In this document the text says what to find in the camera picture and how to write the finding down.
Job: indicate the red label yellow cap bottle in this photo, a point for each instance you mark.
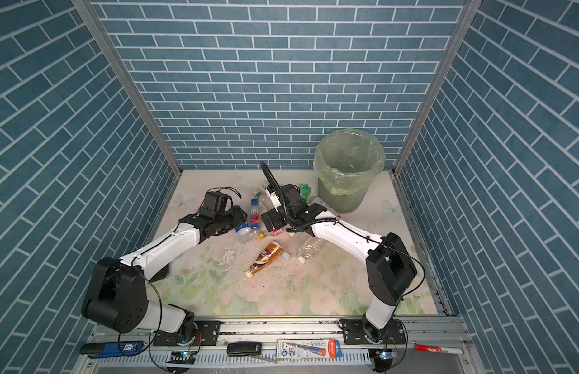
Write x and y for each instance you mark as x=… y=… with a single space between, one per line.
x=275 y=234

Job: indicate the aluminium front rail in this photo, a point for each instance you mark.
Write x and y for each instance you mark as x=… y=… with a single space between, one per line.
x=441 y=331

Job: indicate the green Sprite bottle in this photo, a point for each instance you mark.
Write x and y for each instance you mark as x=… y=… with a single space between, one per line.
x=305 y=191

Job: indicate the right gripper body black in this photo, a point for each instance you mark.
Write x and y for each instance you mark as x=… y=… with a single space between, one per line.
x=278 y=218

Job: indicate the green plastic bin liner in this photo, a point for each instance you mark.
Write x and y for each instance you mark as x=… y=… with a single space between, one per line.
x=347 y=160

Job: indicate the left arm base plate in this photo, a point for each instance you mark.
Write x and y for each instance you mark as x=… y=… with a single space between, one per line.
x=203 y=333

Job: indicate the grey mesh waste bin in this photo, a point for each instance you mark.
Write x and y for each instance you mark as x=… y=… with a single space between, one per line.
x=342 y=203

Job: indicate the Fiji water bottle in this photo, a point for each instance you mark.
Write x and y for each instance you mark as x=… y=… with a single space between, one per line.
x=254 y=219

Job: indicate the pink label red cap bottle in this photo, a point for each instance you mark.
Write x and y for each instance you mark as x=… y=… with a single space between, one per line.
x=318 y=200

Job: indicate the clear crushed water bottle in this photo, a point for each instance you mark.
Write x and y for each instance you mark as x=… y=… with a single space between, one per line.
x=310 y=249

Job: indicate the clear bottle green label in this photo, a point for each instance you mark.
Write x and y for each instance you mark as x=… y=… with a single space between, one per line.
x=264 y=202

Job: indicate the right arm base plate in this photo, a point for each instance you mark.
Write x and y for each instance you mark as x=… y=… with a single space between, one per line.
x=361 y=331

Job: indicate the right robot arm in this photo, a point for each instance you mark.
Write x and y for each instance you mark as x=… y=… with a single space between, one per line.
x=390 y=268

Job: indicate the blue black handheld device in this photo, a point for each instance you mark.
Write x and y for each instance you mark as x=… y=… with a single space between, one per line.
x=112 y=349

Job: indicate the blue cap Pepsi bottle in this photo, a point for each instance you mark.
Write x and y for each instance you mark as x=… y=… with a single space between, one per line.
x=244 y=233

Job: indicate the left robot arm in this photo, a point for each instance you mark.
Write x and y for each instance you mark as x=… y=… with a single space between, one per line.
x=116 y=296

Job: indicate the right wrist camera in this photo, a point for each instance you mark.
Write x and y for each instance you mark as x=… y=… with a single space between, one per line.
x=274 y=197

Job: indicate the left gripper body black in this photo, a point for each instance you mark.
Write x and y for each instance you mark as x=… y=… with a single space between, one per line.
x=228 y=220

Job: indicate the red white marker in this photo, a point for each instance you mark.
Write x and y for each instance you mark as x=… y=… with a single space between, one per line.
x=436 y=349

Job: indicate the packaged pen blister card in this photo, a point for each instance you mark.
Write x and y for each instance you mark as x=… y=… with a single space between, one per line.
x=305 y=349

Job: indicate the brown coffee bottle lower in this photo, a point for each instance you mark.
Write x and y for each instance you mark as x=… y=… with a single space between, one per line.
x=267 y=256

